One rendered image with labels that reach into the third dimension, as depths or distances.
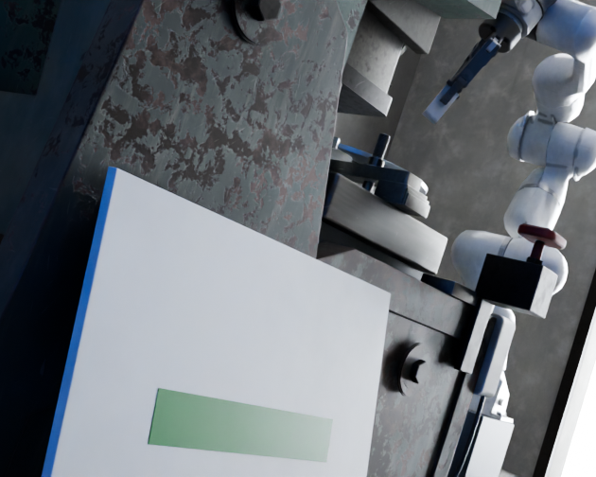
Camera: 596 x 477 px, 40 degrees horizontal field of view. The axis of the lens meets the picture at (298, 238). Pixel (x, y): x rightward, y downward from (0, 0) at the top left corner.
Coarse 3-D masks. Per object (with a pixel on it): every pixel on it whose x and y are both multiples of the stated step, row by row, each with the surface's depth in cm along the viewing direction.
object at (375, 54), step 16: (368, 16) 125; (368, 32) 126; (384, 32) 129; (352, 48) 124; (368, 48) 127; (384, 48) 130; (400, 48) 133; (352, 64) 125; (368, 64) 128; (384, 64) 130; (384, 80) 131
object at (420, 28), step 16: (368, 0) 121; (384, 0) 124; (400, 0) 126; (384, 16) 125; (400, 16) 127; (416, 16) 130; (432, 16) 133; (400, 32) 129; (416, 32) 131; (432, 32) 134; (416, 48) 134
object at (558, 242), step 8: (520, 224) 125; (528, 224) 124; (520, 232) 124; (528, 232) 123; (536, 232) 122; (544, 232) 122; (552, 232) 122; (528, 240) 128; (536, 240) 125; (544, 240) 124; (552, 240) 122; (560, 240) 124; (536, 248) 125; (560, 248) 126; (536, 256) 124
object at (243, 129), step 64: (128, 0) 74; (192, 0) 77; (256, 0) 81; (320, 0) 89; (128, 64) 73; (192, 64) 78; (256, 64) 84; (320, 64) 91; (64, 128) 73; (128, 128) 74; (192, 128) 80; (256, 128) 86; (320, 128) 93; (64, 192) 70; (192, 192) 81; (256, 192) 88; (320, 192) 95; (0, 256) 72; (64, 256) 72; (320, 256) 98; (0, 320) 68; (64, 320) 73; (448, 320) 122; (0, 384) 69; (384, 384) 114; (448, 384) 127; (0, 448) 71; (384, 448) 117; (448, 448) 130
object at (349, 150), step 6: (342, 144) 125; (342, 150) 126; (348, 150) 125; (354, 150) 125; (360, 150) 125; (354, 156) 128; (360, 156) 126; (366, 156) 125; (360, 162) 130; (366, 162) 129; (390, 162) 127; (396, 168) 127; (402, 168) 128; (420, 186) 133; (426, 186) 135; (426, 192) 137
